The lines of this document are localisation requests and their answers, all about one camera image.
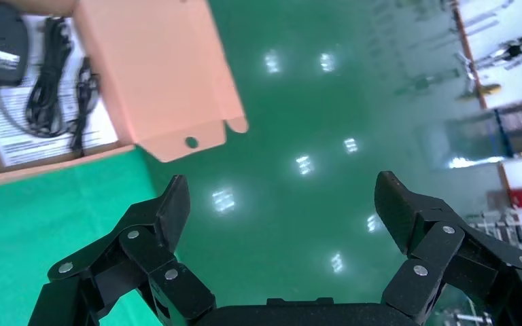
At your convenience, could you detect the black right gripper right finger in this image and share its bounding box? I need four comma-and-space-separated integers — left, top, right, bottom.
373, 170, 522, 326

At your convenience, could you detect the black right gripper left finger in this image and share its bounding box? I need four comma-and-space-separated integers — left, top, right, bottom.
27, 174, 218, 326

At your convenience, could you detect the black data cable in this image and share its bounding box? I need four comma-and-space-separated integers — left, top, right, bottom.
68, 56, 103, 157

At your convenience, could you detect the open orange cardboard box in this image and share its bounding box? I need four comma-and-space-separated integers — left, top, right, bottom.
0, 0, 249, 188

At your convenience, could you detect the green table cloth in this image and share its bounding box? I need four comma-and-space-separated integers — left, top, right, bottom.
0, 147, 166, 326

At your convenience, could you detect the white printed instruction sheet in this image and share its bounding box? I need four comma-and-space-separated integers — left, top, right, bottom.
0, 16, 120, 168

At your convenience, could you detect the white metal stand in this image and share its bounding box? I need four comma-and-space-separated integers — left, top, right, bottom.
461, 35, 522, 98

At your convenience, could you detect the metal wire rack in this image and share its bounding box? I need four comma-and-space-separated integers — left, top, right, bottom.
466, 206, 522, 253

